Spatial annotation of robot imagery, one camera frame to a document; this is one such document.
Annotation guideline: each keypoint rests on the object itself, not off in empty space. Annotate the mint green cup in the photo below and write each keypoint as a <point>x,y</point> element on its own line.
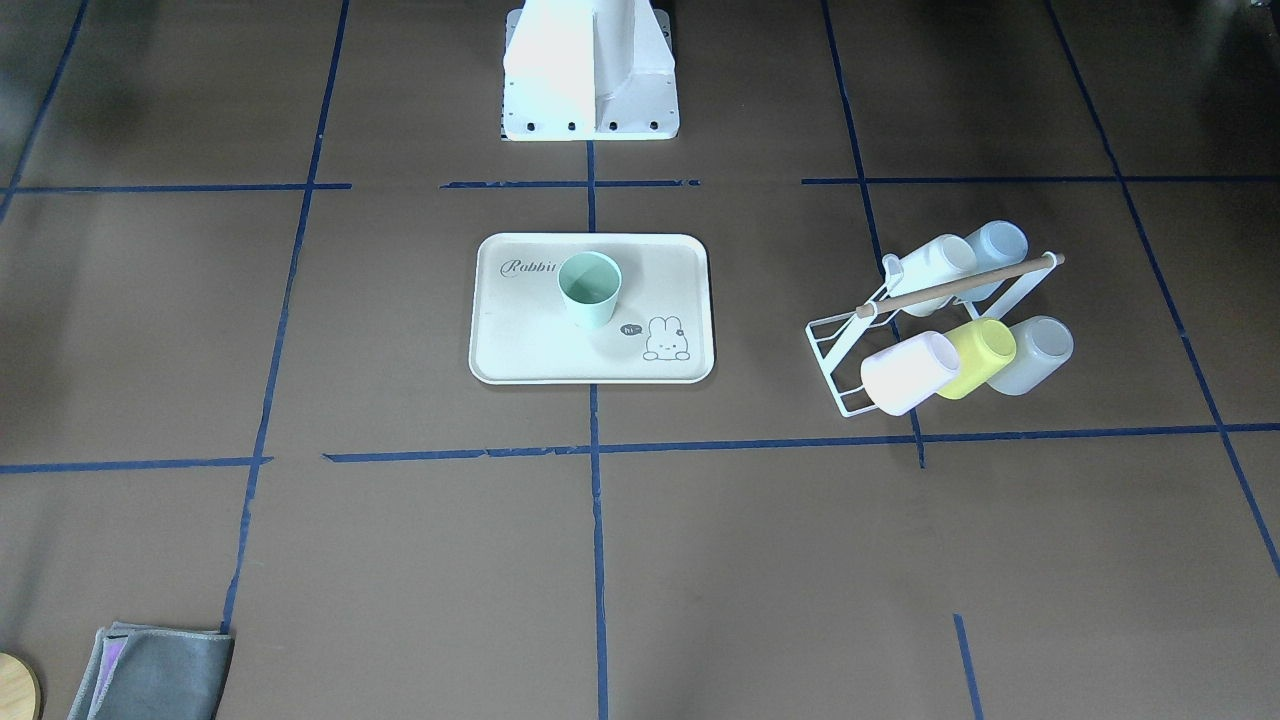
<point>589,284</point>

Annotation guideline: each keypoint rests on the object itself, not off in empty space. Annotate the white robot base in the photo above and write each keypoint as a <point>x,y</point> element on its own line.
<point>589,71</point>

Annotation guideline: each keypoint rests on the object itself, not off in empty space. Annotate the cream rabbit tray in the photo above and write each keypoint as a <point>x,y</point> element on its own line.
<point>523,331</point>

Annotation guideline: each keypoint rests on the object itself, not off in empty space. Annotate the pink cup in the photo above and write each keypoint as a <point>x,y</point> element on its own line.
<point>902,376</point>

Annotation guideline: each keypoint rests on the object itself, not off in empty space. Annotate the beige cup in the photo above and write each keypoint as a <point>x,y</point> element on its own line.
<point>944,259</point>

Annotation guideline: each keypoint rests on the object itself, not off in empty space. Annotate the yellow cup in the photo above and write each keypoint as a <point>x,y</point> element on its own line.
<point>984,346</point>

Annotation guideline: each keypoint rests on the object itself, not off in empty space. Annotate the blue cup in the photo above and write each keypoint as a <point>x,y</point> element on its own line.
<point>997,244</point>

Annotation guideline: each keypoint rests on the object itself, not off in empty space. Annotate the grey cup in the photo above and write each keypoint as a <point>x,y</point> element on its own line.
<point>1043,344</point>

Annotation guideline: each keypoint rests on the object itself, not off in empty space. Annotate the grey folded cloth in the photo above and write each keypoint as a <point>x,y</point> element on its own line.
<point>139,671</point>

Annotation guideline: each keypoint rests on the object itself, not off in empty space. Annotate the wooden mug tree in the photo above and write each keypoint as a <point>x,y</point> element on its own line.
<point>21,697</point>

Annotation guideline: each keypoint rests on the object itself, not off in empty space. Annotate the white wire cup rack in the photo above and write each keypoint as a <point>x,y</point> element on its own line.
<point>988,295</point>

